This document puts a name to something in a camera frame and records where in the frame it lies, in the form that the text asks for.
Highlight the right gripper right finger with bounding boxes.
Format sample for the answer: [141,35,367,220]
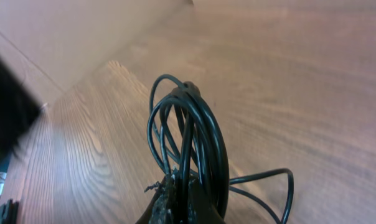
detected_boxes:
[187,177,225,224]

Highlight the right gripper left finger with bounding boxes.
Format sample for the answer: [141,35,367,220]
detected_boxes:
[136,169,184,224]

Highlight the thick black USB cable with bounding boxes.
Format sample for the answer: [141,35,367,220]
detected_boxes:
[146,73,231,218]

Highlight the thin black multi-head cable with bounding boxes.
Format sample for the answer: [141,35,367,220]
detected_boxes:
[228,168,294,224]

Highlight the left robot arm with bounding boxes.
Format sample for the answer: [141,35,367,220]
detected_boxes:
[0,58,41,167]

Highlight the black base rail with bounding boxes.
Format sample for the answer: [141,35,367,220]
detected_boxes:
[0,199,19,224]

